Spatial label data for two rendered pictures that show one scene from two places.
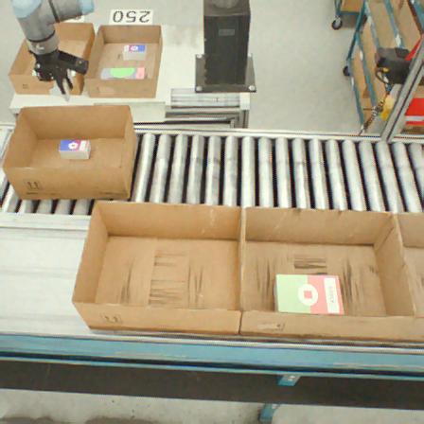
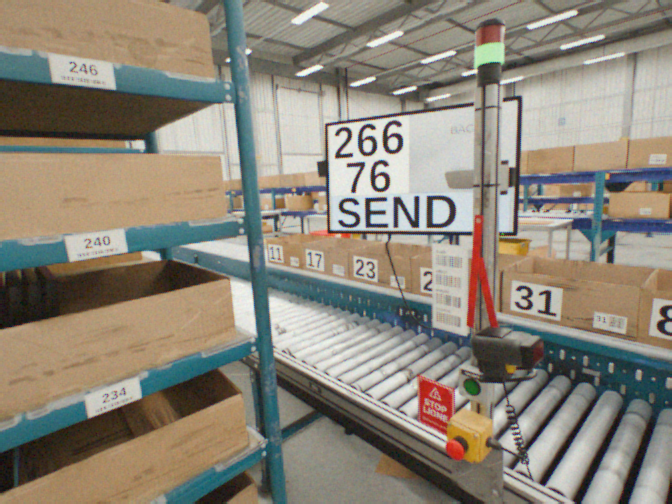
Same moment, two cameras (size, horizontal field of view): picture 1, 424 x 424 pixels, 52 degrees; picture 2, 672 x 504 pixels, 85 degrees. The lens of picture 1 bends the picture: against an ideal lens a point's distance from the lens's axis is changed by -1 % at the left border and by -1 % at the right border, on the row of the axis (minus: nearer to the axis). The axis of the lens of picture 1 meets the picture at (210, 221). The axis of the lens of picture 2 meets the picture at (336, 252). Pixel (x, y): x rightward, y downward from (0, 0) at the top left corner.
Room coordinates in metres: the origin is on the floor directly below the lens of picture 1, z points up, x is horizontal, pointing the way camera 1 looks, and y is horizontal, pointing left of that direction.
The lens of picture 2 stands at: (1.96, -0.38, 1.39)
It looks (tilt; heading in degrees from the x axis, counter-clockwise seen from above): 10 degrees down; 225
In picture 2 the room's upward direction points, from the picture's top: 3 degrees counter-clockwise
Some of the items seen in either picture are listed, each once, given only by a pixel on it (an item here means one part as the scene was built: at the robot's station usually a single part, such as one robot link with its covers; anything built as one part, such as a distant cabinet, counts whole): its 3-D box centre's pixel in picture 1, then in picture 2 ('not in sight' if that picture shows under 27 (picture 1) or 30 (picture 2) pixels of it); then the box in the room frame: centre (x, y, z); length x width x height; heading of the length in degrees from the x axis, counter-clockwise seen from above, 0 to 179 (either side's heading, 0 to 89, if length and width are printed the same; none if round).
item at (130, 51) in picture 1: (134, 52); not in sight; (1.71, 0.34, 0.78); 0.10 x 0.06 x 0.05; 88
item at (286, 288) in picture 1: (307, 300); not in sight; (0.45, -0.25, 0.92); 0.16 x 0.11 x 0.07; 88
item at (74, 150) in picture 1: (75, 150); not in sight; (1.12, 0.50, 0.78); 0.10 x 0.06 x 0.05; 87
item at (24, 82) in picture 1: (55, 57); not in sight; (1.66, 0.68, 0.80); 0.38 x 0.28 x 0.10; 178
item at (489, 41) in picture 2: not in sight; (489, 48); (1.21, -0.69, 1.62); 0.05 x 0.05 x 0.06
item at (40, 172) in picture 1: (75, 151); not in sight; (1.06, 0.48, 0.83); 0.39 x 0.29 x 0.17; 90
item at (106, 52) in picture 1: (126, 60); not in sight; (1.63, 0.36, 0.80); 0.38 x 0.28 x 0.10; 178
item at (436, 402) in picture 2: (412, 112); (447, 411); (1.23, -0.76, 0.85); 0.16 x 0.01 x 0.13; 87
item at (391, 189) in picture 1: (392, 194); (533, 417); (0.94, -0.65, 0.72); 0.52 x 0.05 x 0.05; 177
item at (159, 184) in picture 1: (158, 185); not in sight; (0.99, 0.19, 0.72); 0.52 x 0.05 x 0.05; 177
